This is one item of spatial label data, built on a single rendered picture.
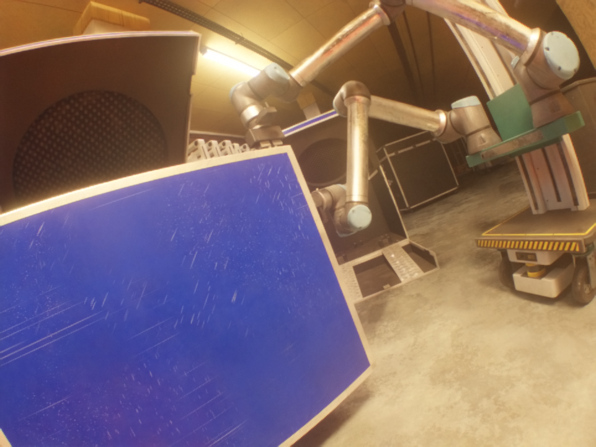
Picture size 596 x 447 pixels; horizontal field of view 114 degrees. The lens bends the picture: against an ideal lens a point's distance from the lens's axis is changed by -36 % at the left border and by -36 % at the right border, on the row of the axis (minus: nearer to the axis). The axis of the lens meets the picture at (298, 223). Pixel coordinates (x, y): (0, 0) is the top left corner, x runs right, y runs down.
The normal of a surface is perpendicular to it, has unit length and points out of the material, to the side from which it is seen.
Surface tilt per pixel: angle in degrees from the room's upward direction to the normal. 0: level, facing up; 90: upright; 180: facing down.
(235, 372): 90
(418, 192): 90
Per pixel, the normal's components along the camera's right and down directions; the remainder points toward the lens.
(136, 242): 0.59, -0.24
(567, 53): -0.26, 0.18
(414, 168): 0.03, -0.02
